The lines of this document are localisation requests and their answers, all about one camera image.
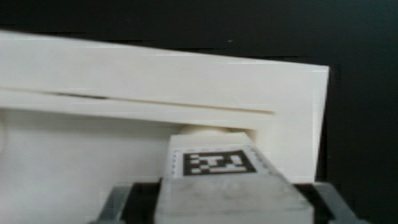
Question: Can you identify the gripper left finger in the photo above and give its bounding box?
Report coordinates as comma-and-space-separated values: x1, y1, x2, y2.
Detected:
88, 184, 159, 224

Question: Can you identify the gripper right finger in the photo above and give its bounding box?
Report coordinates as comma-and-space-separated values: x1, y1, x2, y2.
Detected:
294, 182, 371, 224

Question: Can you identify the white square table top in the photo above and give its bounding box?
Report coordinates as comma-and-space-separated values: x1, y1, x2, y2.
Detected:
0, 30, 328, 224

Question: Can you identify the white table leg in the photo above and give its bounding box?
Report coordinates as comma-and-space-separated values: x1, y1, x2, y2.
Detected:
154, 126, 314, 224

